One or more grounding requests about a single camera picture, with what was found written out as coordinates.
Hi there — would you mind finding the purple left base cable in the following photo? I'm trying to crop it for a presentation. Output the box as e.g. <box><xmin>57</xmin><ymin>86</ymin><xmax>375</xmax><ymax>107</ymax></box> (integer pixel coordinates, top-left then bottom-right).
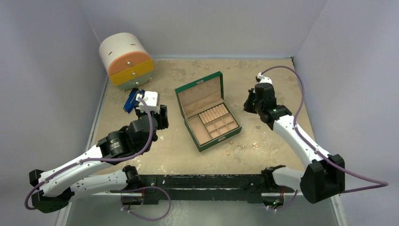
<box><xmin>120</xmin><ymin>185</ymin><xmax>173</xmax><ymax>222</ymax></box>

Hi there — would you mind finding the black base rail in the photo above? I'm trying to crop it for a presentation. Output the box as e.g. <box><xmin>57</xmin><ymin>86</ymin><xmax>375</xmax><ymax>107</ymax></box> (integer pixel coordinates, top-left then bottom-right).
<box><xmin>122</xmin><ymin>174</ymin><xmax>294</xmax><ymax>205</ymax></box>

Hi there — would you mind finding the beige removable jewelry tray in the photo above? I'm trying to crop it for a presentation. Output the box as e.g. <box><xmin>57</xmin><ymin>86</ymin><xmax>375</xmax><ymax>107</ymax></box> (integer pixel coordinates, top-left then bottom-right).
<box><xmin>199</xmin><ymin>103</ymin><xmax>239</xmax><ymax>139</ymax></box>

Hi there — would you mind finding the white round drawer cabinet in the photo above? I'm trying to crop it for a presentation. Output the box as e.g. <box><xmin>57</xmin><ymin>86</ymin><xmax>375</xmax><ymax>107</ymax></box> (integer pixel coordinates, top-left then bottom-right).
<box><xmin>99</xmin><ymin>32</ymin><xmax>154</xmax><ymax>90</ymax></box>

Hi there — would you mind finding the blue hand tool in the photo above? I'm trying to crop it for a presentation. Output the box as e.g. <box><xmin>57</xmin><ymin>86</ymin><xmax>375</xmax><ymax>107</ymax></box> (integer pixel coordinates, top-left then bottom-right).
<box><xmin>123</xmin><ymin>88</ymin><xmax>145</xmax><ymax>113</ymax></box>

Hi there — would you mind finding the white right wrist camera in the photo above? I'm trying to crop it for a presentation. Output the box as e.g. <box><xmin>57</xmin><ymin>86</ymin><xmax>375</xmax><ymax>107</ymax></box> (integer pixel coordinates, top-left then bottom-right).
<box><xmin>255</xmin><ymin>73</ymin><xmax>272</xmax><ymax>85</ymax></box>

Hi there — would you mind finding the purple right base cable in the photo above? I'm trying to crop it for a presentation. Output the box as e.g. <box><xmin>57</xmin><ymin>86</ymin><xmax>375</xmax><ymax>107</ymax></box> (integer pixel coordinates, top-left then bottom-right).
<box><xmin>265</xmin><ymin>190</ymin><xmax>295</xmax><ymax>213</ymax></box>

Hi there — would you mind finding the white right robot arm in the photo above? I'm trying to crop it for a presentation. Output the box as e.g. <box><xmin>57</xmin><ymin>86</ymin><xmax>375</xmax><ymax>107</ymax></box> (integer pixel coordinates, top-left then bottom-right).
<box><xmin>243</xmin><ymin>83</ymin><xmax>345</xmax><ymax>204</ymax></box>

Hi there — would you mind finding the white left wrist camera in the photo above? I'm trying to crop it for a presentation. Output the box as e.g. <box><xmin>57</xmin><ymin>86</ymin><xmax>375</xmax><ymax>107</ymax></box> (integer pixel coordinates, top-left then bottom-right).
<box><xmin>135</xmin><ymin>91</ymin><xmax>160</xmax><ymax>113</ymax></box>

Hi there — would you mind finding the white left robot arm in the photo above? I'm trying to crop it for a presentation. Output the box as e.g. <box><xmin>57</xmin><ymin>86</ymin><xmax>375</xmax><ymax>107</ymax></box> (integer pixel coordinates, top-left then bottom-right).
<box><xmin>24</xmin><ymin>104</ymin><xmax>169</xmax><ymax>213</ymax></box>

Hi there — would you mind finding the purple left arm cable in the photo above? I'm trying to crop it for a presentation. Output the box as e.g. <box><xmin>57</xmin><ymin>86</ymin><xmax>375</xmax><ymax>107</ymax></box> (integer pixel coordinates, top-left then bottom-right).
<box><xmin>24</xmin><ymin>98</ymin><xmax>155</xmax><ymax>210</ymax></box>

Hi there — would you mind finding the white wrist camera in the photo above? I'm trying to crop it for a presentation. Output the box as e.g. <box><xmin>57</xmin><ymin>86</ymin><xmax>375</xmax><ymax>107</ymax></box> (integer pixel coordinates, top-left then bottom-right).
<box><xmin>255</xmin><ymin>73</ymin><xmax>272</xmax><ymax>85</ymax></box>
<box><xmin>135</xmin><ymin>91</ymin><xmax>160</xmax><ymax>113</ymax></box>

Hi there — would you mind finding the green jewelry box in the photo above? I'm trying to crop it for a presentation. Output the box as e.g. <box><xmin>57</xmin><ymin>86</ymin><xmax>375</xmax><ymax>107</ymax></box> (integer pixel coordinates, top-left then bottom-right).
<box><xmin>175</xmin><ymin>71</ymin><xmax>242</xmax><ymax>152</ymax></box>

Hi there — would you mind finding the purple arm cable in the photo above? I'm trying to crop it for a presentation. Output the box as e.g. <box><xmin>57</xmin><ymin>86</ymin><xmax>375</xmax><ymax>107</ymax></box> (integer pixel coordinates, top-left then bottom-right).
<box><xmin>260</xmin><ymin>65</ymin><xmax>389</xmax><ymax>194</ymax></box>
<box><xmin>24</xmin><ymin>98</ymin><xmax>155</xmax><ymax>210</ymax></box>

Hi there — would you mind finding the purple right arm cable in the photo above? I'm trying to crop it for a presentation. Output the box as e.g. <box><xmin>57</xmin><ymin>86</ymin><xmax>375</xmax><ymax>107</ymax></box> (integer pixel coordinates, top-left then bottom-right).
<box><xmin>260</xmin><ymin>65</ymin><xmax>389</xmax><ymax>194</ymax></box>

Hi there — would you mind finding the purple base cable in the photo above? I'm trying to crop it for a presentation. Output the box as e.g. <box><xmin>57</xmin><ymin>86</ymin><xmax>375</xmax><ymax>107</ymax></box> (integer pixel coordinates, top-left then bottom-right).
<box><xmin>120</xmin><ymin>185</ymin><xmax>173</xmax><ymax>222</ymax></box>
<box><xmin>265</xmin><ymin>190</ymin><xmax>295</xmax><ymax>213</ymax></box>

